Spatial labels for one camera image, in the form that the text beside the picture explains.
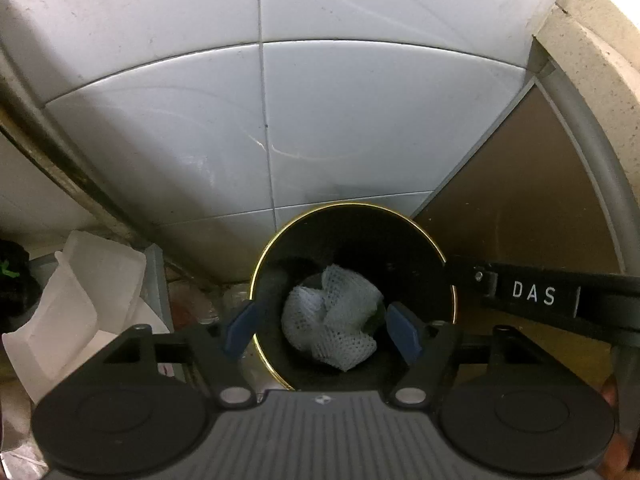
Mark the brown cabinet door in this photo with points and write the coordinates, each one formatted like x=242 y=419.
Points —
x=525 y=185

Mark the white foam fruit net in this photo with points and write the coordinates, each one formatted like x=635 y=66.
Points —
x=330 y=320

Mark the black object green mark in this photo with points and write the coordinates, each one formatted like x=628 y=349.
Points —
x=15 y=280

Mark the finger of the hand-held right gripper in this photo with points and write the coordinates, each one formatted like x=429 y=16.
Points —
x=467 y=280

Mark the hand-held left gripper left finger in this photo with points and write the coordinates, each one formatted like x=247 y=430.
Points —
x=239 y=327

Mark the black bin with gold rim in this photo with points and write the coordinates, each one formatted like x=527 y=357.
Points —
x=350 y=240

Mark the person's right hand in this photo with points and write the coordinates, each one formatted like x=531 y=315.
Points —
x=611 y=391

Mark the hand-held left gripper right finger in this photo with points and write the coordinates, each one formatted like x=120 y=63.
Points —
x=402 y=332

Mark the grey plastic box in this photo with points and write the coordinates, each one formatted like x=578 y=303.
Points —
x=157 y=285

